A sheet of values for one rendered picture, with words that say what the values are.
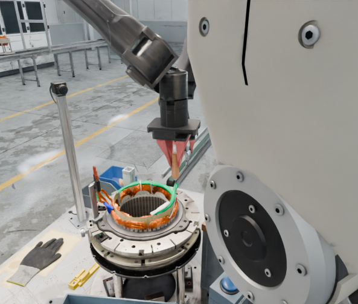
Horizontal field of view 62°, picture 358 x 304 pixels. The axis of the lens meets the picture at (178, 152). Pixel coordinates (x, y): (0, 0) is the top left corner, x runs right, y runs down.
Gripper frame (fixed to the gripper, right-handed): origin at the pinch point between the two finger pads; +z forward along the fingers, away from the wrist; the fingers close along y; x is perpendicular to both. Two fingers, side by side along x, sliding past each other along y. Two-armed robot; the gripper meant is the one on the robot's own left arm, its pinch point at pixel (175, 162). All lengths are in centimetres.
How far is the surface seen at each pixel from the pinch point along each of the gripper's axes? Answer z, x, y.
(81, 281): 52, -7, 36
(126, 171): 13.8, -17.8, 20.1
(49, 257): 52, -14, 53
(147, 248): 23.1, 3.2, 6.9
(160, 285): 54, -13, 9
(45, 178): 126, -181, 191
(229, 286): 28.6, 5.2, -13.9
